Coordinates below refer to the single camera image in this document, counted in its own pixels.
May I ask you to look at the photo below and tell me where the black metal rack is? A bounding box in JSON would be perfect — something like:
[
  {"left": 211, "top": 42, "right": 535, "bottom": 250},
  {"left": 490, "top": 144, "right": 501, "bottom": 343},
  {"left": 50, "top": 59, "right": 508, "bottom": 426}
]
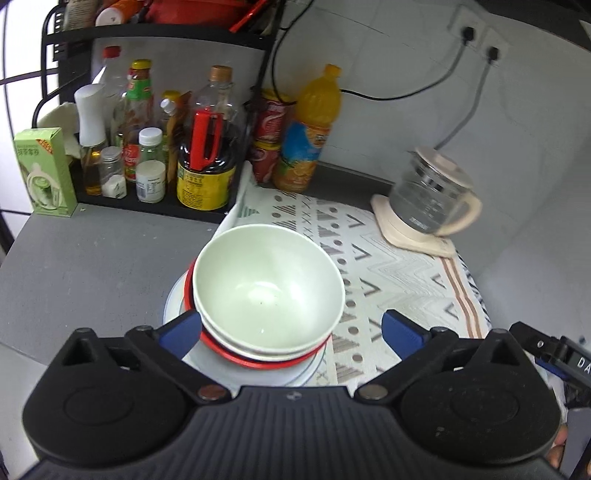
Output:
[{"left": 31, "top": 21, "right": 280, "bottom": 224}]

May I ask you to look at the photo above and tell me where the red basin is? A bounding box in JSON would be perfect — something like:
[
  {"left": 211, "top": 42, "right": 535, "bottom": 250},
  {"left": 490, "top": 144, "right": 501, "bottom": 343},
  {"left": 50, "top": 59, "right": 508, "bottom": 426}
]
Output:
[{"left": 147, "top": 0, "right": 252, "bottom": 25}]

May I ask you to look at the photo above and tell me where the white cloth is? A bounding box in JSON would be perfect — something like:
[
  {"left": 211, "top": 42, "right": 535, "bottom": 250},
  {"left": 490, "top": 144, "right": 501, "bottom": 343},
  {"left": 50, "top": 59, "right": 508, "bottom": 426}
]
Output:
[{"left": 38, "top": 102, "right": 83, "bottom": 158}]

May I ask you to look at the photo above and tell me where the white wall socket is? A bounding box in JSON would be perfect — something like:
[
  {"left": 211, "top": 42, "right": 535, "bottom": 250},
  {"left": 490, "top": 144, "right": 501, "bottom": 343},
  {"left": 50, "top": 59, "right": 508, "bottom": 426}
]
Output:
[
  {"left": 449, "top": 6, "right": 486, "bottom": 48},
  {"left": 480, "top": 29, "right": 509, "bottom": 68}
]

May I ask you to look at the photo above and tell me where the red rimmed plate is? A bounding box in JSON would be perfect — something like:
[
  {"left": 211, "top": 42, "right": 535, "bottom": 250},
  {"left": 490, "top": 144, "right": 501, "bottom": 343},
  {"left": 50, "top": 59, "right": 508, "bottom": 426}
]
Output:
[{"left": 184, "top": 260, "right": 334, "bottom": 373}]

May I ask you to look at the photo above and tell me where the large soy sauce bottle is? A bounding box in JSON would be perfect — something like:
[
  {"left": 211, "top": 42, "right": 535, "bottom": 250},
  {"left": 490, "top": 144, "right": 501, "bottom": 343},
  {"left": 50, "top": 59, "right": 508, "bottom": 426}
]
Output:
[{"left": 176, "top": 65, "right": 242, "bottom": 212}]

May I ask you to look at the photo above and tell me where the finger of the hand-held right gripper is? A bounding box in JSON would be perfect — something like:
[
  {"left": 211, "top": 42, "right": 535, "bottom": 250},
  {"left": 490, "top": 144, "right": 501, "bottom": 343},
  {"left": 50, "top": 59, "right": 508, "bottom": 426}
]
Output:
[{"left": 509, "top": 321, "right": 571, "bottom": 382}]

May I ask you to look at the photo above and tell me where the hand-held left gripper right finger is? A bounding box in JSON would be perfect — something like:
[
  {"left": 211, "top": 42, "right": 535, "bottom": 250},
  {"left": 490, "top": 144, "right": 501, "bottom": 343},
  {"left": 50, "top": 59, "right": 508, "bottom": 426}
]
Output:
[{"left": 355, "top": 309, "right": 533, "bottom": 402}]

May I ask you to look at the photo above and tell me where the white printed bowl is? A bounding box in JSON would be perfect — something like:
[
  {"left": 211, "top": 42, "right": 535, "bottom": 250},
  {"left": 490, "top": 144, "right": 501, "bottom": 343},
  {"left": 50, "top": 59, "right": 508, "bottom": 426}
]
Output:
[{"left": 200, "top": 314, "right": 341, "bottom": 363}]

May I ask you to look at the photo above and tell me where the clear bottle with red cap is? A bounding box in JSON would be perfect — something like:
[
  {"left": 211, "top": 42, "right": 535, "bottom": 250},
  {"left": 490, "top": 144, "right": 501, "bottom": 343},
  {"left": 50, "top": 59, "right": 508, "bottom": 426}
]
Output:
[{"left": 98, "top": 45, "right": 129, "bottom": 139}]

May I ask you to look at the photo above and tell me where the patterned table mat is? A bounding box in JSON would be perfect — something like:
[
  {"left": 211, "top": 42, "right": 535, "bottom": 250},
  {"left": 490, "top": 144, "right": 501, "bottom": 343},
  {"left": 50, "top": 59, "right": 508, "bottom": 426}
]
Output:
[{"left": 216, "top": 161, "right": 491, "bottom": 389}]

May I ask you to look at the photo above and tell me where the pale green bowl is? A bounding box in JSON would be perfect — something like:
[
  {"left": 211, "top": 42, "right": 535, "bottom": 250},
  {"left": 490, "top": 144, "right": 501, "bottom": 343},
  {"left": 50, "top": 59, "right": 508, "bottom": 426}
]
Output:
[{"left": 192, "top": 224, "right": 346, "bottom": 354}]

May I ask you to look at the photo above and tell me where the white capped small jar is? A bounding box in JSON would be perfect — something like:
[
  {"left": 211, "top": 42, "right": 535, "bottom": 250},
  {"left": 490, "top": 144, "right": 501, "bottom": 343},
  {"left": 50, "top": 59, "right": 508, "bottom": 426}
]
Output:
[{"left": 135, "top": 127, "right": 168, "bottom": 204}]

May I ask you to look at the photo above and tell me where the red label sauce bottle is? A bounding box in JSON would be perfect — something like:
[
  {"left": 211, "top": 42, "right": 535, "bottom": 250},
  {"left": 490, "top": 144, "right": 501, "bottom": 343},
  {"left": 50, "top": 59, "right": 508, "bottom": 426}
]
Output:
[{"left": 115, "top": 58, "right": 156, "bottom": 184}]

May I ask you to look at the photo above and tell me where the oil bottle with white top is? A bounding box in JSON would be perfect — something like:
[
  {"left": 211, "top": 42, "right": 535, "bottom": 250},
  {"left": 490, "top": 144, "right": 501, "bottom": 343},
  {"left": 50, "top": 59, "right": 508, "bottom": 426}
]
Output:
[{"left": 74, "top": 84, "right": 109, "bottom": 196}]

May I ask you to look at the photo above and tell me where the cream kettle base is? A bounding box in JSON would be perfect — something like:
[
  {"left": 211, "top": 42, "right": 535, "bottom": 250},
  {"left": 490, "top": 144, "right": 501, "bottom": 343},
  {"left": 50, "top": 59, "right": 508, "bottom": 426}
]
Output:
[{"left": 370, "top": 194, "right": 456, "bottom": 258}]

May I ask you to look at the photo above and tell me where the grey power cable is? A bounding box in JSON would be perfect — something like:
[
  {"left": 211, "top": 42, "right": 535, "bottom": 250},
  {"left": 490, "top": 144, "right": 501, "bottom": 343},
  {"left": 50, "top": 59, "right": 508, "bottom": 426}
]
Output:
[{"left": 431, "top": 46, "right": 502, "bottom": 151}]

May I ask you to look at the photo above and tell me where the orange bottle with white cap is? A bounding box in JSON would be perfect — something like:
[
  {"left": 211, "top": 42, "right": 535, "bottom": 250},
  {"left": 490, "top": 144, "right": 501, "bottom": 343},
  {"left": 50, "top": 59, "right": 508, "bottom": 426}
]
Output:
[{"left": 94, "top": 0, "right": 140, "bottom": 27}]

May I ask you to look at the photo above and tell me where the green carton box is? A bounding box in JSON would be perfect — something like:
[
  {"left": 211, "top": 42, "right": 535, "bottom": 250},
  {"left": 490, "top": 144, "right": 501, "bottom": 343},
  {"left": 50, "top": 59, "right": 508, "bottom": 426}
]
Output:
[{"left": 13, "top": 127, "right": 78, "bottom": 217}]

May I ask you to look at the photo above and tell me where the black power cable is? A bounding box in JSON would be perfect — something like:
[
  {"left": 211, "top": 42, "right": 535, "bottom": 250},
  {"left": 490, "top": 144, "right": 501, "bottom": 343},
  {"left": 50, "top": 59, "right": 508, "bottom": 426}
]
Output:
[{"left": 338, "top": 27, "right": 477, "bottom": 102}]

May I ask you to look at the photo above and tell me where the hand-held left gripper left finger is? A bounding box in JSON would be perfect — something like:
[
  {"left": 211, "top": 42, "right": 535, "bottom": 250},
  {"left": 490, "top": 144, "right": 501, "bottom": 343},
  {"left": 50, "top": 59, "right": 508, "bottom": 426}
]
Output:
[{"left": 58, "top": 310, "right": 232, "bottom": 405}]

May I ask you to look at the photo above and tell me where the person's right hand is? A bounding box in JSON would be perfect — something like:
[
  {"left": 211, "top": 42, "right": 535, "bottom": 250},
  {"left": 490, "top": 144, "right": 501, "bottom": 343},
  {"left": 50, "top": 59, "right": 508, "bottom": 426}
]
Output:
[{"left": 549, "top": 426, "right": 567, "bottom": 468}]

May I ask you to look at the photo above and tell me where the glass kettle with cream handle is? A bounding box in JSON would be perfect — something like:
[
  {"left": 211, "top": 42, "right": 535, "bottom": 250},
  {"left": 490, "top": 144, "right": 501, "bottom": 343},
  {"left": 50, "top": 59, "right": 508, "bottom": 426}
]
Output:
[{"left": 389, "top": 146, "right": 484, "bottom": 236}]

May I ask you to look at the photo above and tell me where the small glass spice jar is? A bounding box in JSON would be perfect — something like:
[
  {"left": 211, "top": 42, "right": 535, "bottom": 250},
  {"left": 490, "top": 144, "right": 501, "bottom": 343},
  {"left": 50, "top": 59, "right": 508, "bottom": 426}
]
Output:
[{"left": 99, "top": 146, "right": 127, "bottom": 199}]

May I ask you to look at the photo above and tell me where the orange juice bottle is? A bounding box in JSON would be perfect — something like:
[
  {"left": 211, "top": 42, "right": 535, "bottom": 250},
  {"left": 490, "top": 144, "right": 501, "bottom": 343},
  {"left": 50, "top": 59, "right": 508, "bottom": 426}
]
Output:
[{"left": 271, "top": 64, "right": 343, "bottom": 193}]

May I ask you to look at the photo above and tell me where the white plate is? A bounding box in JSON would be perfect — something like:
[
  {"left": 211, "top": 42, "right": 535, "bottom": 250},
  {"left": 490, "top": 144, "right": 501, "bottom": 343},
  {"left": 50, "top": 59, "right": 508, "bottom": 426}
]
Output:
[{"left": 163, "top": 271, "right": 336, "bottom": 388}]

